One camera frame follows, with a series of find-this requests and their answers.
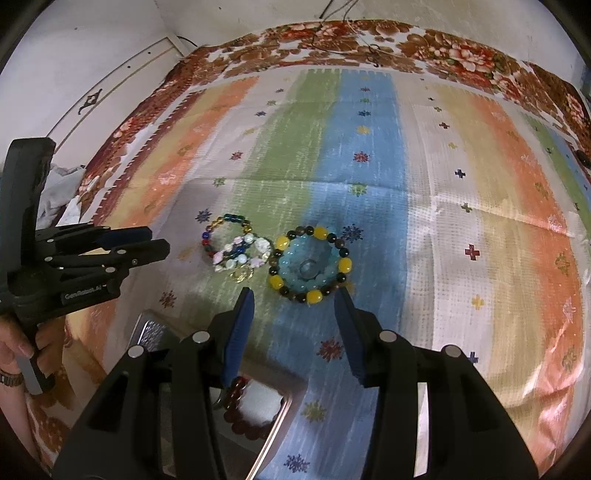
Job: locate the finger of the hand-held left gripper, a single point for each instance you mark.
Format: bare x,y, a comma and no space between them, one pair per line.
124,234
147,251

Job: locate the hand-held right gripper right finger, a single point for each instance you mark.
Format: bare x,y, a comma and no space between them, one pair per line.
351,337

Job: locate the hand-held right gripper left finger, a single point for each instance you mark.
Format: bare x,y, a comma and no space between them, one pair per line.
240,332

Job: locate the metal tin box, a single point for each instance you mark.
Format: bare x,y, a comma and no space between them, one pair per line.
272,392

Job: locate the person's left hand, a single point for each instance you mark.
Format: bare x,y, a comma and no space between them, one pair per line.
14,341

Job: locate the grey cloth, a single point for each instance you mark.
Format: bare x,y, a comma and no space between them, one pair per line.
57,194

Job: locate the white bed headboard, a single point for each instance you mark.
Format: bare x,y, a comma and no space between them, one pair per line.
129,69

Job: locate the brown floral blanket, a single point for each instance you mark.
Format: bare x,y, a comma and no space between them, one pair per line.
323,41

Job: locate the small black object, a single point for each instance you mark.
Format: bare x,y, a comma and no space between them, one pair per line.
584,159

